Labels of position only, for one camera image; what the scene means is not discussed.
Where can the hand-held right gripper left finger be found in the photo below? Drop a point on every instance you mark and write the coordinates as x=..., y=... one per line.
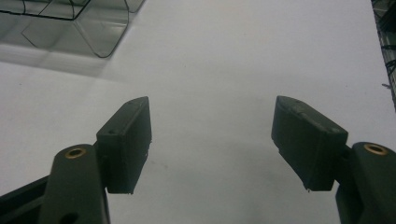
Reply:
x=123, y=149

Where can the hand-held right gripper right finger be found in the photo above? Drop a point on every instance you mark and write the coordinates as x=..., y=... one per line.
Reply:
x=308, y=146

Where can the clear plastic container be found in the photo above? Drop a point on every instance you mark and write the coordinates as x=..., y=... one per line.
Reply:
x=74, y=25

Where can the dark metal stand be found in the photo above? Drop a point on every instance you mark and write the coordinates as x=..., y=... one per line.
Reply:
x=387, y=40

